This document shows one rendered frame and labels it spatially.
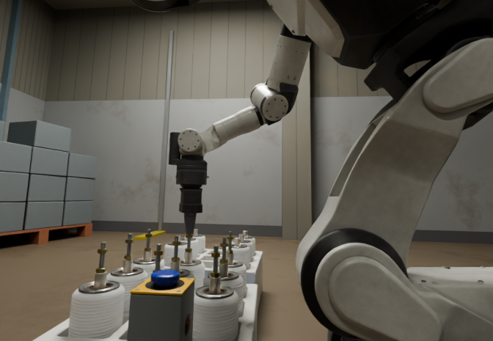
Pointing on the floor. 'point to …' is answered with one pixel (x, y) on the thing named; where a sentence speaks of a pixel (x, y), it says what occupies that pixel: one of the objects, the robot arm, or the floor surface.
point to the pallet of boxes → (43, 183)
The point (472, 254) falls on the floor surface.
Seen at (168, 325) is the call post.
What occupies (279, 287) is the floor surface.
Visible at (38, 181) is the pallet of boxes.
